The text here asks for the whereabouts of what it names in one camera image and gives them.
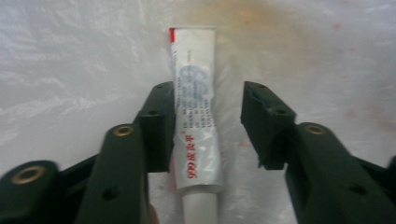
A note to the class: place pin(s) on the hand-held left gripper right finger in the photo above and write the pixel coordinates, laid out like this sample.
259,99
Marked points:
323,174

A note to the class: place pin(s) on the clear smiley plastic bag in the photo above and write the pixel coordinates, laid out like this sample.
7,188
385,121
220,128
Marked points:
62,62

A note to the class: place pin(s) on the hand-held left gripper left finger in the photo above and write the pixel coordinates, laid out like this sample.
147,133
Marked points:
124,174

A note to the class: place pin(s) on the white glue tube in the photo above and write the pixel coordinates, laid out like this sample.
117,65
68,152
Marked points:
194,93

